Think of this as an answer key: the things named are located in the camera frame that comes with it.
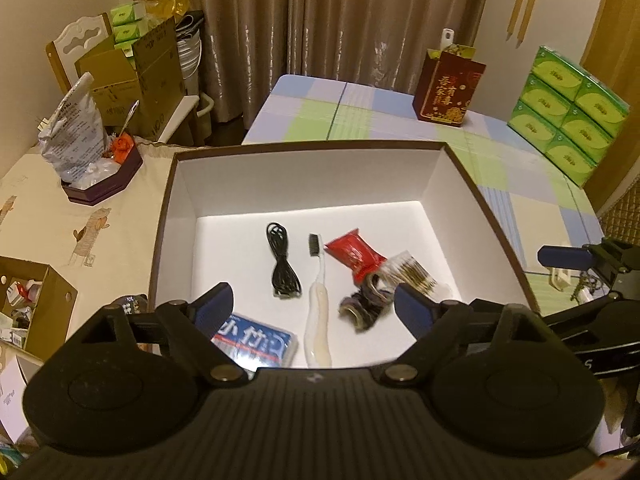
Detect small brown clutter box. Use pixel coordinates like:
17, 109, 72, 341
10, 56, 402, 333
1, 257, 77, 361

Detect checkered tablecloth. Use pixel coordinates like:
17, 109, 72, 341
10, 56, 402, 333
241, 74, 609, 311

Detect blue tissue packet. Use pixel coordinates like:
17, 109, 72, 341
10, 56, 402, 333
212, 314, 297, 374

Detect cotton swab pack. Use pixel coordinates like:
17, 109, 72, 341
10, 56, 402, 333
378, 252, 454, 301

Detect red snack packet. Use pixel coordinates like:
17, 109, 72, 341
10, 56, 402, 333
324, 229, 386, 286

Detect cartoon print table cover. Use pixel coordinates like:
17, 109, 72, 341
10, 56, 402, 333
1, 142, 178, 334

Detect white toothbrush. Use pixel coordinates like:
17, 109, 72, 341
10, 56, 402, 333
304, 233, 332, 368

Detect large brown white box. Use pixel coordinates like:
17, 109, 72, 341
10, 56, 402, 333
150, 141, 536, 367

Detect green tissue box stack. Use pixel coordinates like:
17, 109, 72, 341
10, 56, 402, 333
508, 46, 630, 188

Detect dark octagonal tray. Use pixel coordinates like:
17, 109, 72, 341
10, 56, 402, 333
61, 145, 143, 206

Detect red gift bag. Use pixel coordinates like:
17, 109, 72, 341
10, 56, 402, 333
412, 44, 486, 127

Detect white shoehorn in bag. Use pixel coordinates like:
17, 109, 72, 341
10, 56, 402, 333
439, 28, 454, 50

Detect open cardboard box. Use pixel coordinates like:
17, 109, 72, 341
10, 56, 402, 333
76, 18, 186, 141

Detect brown curtain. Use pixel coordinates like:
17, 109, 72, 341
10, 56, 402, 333
128, 0, 497, 126

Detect white wooden chair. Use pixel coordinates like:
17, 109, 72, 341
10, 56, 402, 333
46, 13, 112, 94

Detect green tissue packs on chair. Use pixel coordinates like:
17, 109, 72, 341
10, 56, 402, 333
110, 1, 150, 58

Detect black coiled cable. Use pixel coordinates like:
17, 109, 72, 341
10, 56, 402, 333
264, 221, 304, 299

